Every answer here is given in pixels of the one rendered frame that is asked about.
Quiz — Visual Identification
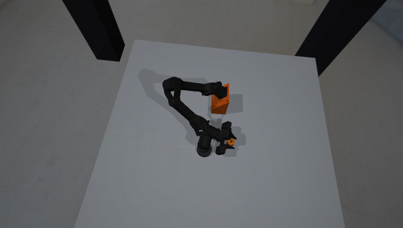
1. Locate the orange tapered knob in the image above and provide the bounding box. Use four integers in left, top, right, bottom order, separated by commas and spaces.
226, 138, 235, 146

